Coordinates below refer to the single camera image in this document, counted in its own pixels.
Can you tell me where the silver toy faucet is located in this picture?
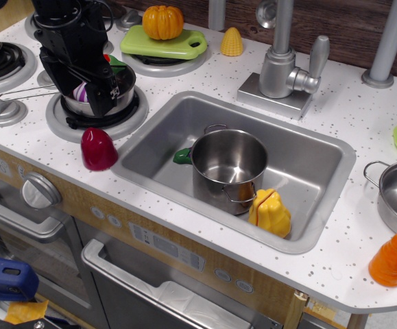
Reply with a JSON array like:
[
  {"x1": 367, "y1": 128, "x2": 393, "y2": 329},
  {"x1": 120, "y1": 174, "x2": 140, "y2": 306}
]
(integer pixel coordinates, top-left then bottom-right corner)
[{"x1": 237, "y1": 1, "x2": 330, "y2": 120}]

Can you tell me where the steel pot in sink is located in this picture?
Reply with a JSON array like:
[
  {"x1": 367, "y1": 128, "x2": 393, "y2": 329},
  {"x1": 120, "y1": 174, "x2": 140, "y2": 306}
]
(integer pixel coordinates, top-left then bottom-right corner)
[{"x1": 191, "y1": 124, "x2": 268, "y2": 215}]

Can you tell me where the grey toy sink basin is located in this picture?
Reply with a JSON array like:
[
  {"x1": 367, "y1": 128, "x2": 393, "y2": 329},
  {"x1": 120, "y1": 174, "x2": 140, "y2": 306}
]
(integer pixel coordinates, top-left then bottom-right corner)
[{"x1": 110, "y1": 90, "x2": 357, "y2": 255}]

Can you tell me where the oven door handle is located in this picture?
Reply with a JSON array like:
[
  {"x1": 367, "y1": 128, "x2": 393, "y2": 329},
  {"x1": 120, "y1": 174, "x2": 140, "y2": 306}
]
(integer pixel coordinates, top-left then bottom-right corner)
[{"x1": 0, "y1": 204, "x2": 64, "y2": 243}]

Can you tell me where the grey post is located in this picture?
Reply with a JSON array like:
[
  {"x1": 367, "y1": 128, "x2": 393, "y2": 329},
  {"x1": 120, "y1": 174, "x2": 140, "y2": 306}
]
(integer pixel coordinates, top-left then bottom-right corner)
[
  {"x1": 361, "y1": 0, "x2": 397, "y2": 89},
  {"x1": 208, "y1": 0, "x2": 226, "y2": 31}
]

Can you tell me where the purple white striped toy vegetable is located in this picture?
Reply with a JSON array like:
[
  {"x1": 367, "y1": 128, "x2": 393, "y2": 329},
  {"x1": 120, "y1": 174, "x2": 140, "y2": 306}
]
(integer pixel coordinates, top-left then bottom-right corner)
[{"x1": 72, "y1": 82, "x2": 88, "y2": 103}]

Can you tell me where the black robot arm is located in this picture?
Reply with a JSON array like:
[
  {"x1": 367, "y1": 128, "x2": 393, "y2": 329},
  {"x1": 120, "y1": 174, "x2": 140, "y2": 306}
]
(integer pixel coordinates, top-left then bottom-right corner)
[{"x1": 33, "y1": 1, "x2": 119, "y2": 118}]

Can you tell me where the silver stove knob rear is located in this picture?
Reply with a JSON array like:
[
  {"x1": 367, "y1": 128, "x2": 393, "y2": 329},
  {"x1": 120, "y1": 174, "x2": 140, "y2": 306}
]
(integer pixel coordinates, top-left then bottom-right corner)
[{"x1": 116, "y1": 9, "x2": 143, "y2": 32}]

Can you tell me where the yellow toy bell pepper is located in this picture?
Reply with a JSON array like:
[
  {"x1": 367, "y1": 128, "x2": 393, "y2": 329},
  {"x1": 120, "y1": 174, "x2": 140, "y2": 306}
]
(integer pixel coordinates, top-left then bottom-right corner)
[{"x1": 248, "y1": 188, "x2": 291, "y2": 238}]

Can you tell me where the blue clamp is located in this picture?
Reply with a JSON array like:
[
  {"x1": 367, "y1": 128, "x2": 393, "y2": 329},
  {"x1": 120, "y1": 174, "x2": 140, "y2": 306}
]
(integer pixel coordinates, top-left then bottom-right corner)
[{"x1": 0, "y1": 258, "x2": 39, "y2": 302}]

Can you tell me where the silver oven dial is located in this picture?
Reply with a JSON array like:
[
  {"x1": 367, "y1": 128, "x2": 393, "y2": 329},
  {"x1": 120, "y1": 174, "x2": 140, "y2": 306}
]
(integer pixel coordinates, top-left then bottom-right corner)
[{"x1": 21, "y1": 172, "x2": 62, "y2": 210}]

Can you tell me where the orange toy carrot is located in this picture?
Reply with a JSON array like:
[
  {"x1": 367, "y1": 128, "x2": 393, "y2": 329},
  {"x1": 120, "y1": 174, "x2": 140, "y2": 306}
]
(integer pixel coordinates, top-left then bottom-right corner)
[{"x1": 368, "y1": 233, "x2": 397, "y2": 287}]

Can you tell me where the red toy sweet potato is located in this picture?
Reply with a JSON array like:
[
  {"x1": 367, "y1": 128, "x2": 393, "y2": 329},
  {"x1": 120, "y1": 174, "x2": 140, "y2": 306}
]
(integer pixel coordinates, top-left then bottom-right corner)
[{"x1": 81, "y1": 127, "x2": 119, "y2": 171}]

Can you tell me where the dishwasher door handle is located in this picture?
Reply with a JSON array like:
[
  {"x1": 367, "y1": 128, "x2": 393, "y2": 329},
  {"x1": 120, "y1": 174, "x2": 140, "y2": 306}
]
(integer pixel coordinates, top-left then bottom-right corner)
[{"x1": 80, "y1": 239, "x2": 285, "y2": 329}]

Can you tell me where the green toy vegetable behind pot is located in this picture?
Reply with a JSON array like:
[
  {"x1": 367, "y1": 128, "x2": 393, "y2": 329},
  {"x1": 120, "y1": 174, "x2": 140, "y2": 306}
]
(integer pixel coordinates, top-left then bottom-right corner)
[{"x1": 173, "y1": 147, "x2": 192, "y2": 165}]

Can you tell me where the silver stove knob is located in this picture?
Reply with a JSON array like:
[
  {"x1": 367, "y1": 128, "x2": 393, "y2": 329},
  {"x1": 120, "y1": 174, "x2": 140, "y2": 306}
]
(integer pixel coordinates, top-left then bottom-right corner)
[
  {"x1": 0, "y1": 100, "x2": 27, "y2": 127},
  {"x1": 116, "y1": 9, "x2": 143, "y2": 32}
]

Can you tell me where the yellow toy corn piece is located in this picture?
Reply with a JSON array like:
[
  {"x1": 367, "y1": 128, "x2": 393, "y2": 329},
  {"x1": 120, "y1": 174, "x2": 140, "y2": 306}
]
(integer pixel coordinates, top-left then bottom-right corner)
[{"x1": 220, "y1": 27, "x2": 243, "y2": 57}]

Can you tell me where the orange toy pumpkin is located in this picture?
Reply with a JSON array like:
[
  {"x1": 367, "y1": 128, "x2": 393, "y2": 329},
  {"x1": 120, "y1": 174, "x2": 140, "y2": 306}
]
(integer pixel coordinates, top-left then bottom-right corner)
[{"x1": 142, "y1": 5, "x2": 184, "y2": 40}]

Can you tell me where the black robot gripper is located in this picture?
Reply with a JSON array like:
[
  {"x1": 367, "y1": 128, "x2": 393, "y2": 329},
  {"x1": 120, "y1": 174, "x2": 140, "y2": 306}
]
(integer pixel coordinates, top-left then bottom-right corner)
[{"x1": 34, "y1": 12, "x2": 119, "y2": 117}]

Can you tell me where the green toy cutting board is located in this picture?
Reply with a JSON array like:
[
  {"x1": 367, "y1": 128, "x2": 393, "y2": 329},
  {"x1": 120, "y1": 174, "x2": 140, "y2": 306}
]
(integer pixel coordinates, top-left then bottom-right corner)
[{"x1": 120, "y1": 25, "x2": 208, "y2": 60}]

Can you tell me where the silver stove knob front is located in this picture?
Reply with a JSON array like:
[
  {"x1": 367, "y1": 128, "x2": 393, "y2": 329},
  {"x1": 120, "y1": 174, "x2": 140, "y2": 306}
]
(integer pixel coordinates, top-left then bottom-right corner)
[{"x1": 0, "y1": 100, "x2": 27, "y2": 127}]

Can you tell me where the red green toy pepper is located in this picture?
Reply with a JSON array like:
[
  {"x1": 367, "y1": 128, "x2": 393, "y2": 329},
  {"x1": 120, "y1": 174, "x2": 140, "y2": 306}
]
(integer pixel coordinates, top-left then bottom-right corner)
[{"x1": 104, "y1": 54, "x2": 127, "y2": 74}]

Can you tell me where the grey post right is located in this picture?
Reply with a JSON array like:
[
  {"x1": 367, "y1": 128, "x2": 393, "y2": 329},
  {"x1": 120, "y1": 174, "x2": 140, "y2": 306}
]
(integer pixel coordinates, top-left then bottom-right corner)
[{"x1": 361, "y1": 0, "x2": 397, "y2": 89}]

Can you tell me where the grey post centre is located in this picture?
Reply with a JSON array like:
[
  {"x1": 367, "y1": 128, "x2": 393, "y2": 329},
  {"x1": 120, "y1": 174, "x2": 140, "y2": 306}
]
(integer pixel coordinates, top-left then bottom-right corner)
[{"x1": 208, "y1": 0, "x2": 226, "y2": 31}]

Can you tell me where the small steel saucepan on burner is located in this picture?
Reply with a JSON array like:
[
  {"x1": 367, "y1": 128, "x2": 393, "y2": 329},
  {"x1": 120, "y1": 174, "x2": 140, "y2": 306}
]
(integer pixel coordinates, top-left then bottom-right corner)
[{"x1": 0, "y1": 61, "x2": 137, "y2": 119}]

